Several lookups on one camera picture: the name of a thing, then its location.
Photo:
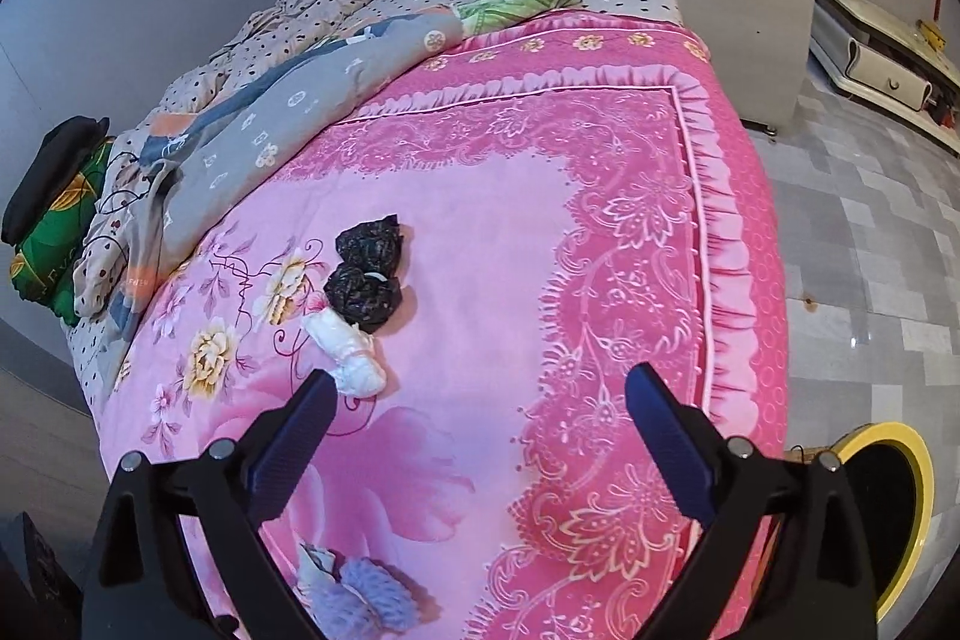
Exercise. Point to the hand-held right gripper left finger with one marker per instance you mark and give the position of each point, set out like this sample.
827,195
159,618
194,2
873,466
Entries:
300,437

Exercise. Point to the green leaf print pillow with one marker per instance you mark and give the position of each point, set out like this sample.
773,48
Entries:
52,242

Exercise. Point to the small yellow object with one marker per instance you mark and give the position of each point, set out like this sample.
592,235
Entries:
932,34

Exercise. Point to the balled black plastic bag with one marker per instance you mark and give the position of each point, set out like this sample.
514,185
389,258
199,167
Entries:
360,302

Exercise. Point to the grey crumpled cloth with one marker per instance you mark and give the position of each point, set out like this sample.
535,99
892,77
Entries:
315,565

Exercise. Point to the white bedside cabinet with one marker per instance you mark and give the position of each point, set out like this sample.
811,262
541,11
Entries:
735,18

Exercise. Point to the black cloth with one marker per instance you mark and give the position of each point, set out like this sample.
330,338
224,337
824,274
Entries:
52,168

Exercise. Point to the white plastic bag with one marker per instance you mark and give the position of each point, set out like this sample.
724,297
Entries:
345,347

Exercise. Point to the blue grey sock bundle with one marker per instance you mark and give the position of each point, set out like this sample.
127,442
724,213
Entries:
375,595

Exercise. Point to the green leaf print cloth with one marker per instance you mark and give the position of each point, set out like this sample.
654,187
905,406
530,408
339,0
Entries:
517,6

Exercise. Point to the pink floral bedspread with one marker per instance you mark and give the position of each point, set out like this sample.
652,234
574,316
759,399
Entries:
480,250

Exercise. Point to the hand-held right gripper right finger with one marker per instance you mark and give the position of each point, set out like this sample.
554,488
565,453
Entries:
667,437

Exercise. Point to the yellow-rimmed black bin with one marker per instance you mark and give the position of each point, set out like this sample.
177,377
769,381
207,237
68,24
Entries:
885,436

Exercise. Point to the grey floral quilt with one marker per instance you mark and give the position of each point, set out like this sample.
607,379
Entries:
300,100

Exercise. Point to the white low cabinet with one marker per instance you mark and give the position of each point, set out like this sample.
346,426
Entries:
877,55

